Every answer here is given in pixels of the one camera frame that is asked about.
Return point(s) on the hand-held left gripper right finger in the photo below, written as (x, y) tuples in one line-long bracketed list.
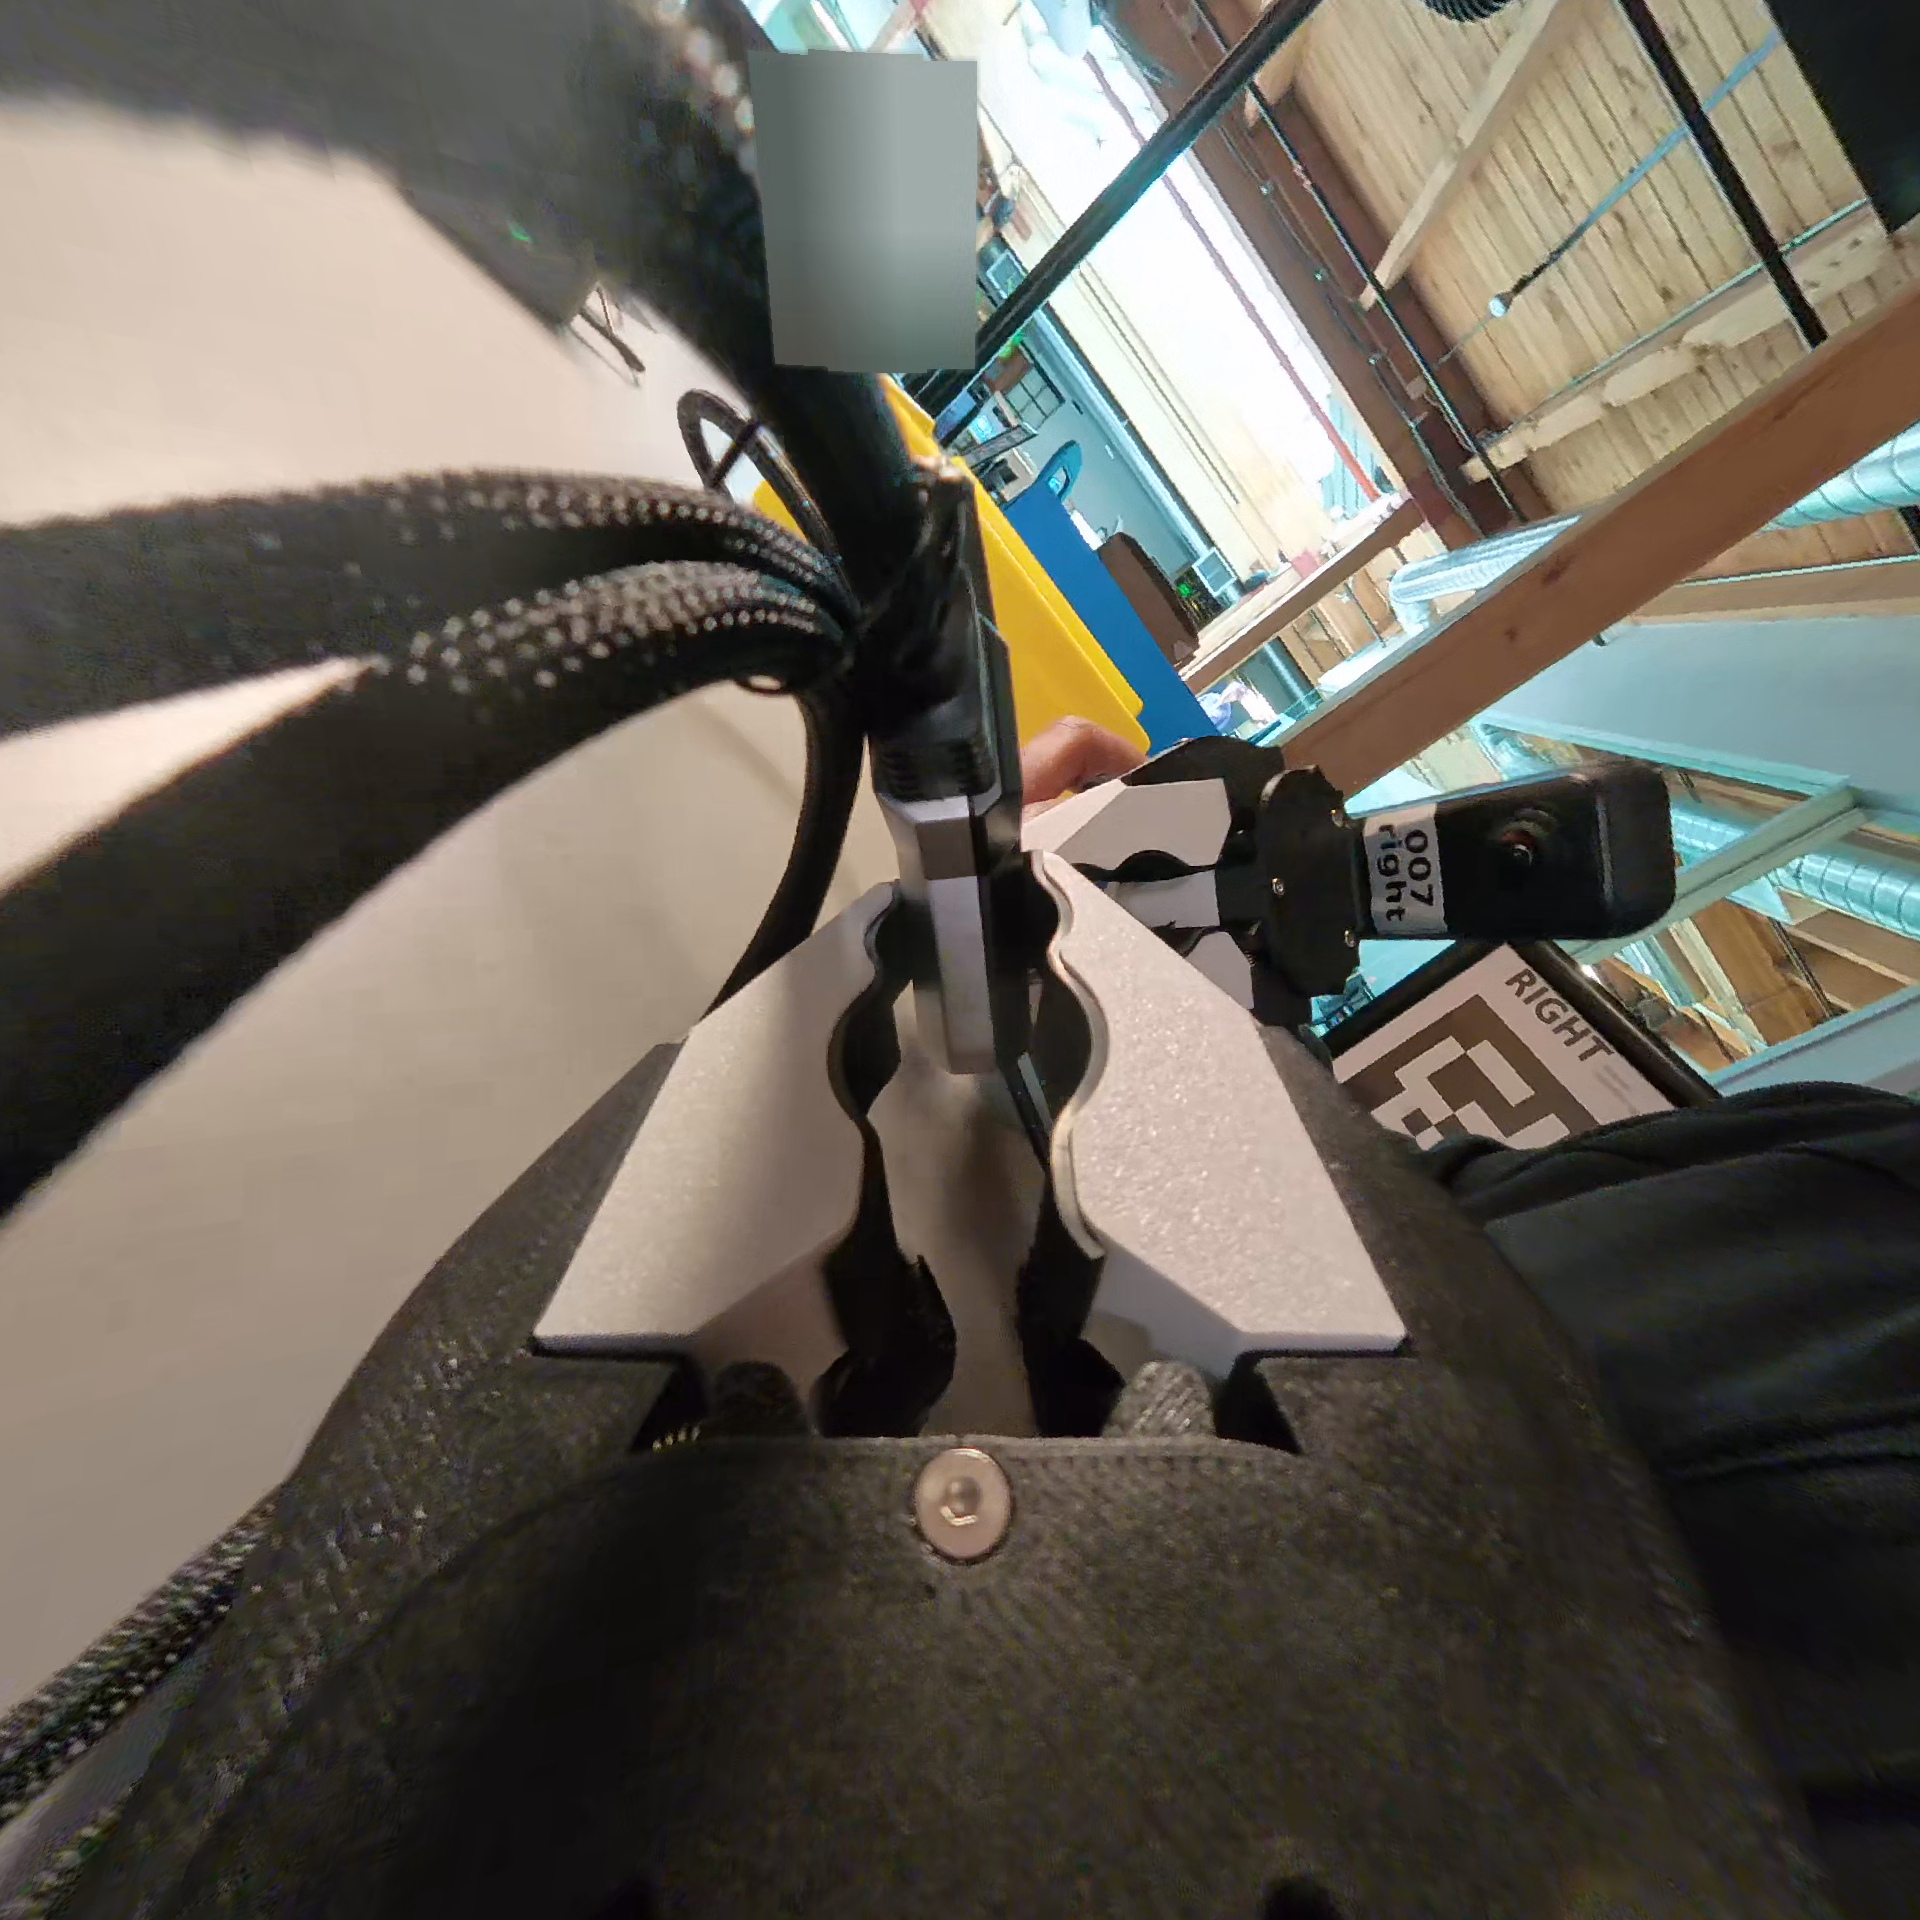
[(1230, 1201)]

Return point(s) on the wooden beam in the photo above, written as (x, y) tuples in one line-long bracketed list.
[(1652, 525)]

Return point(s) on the black metal pole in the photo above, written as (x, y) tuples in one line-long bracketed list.
[(1142, 190)]

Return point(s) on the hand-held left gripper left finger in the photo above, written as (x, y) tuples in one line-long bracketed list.
[(706, 1201)]

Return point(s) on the yellow plastic bin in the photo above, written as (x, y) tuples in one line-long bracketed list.
[(1050, 646)]

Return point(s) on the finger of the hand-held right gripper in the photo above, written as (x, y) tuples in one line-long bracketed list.
[(1207, 930), (1142, 818)]

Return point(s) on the black hdmi switch with button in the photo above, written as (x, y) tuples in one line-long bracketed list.
[(960, 780)]

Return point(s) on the person's right hand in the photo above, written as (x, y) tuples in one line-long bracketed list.
[(1080, 757)]

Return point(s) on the blue panel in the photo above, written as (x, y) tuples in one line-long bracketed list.
[(1060, 569)]

